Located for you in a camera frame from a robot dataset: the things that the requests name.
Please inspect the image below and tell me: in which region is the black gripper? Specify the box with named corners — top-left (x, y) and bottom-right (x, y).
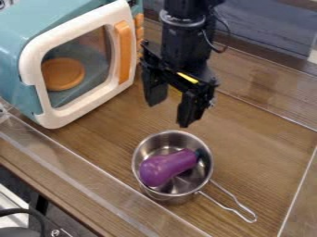
top-left (142, 10), bottom-right (218, 128)

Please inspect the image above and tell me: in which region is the purple toy eggplant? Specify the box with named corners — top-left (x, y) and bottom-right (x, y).
top-left (139, 148), bottom-right (203, 187)

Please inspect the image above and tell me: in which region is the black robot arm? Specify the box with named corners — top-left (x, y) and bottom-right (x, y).
top-left (142, 0), bottom-right (225, 128)

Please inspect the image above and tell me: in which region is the yellow toy banana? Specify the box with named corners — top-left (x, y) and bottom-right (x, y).
top-left (177, 72), bottom-right (199, 84)

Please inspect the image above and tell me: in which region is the orange microwave turntable plate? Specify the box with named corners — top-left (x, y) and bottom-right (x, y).
top-left (42, 57), bottom-right (86, 91)

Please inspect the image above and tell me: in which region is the teal toy microwave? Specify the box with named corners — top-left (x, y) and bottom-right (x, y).
top-left (0, 0), bottom-right (143, 129)

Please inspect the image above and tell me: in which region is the clear acrylic table barrier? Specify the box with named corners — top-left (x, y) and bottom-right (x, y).
top-left (0, 105), bottom-right (209, 237)

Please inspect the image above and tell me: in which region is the silver pot with wire handle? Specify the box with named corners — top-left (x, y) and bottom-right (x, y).
top-left (131, 130), bottom-right (258, 223)

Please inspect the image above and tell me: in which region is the black cable bottom left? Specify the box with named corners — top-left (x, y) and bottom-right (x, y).
top-left (0, 208), bottom-right (47, 237)

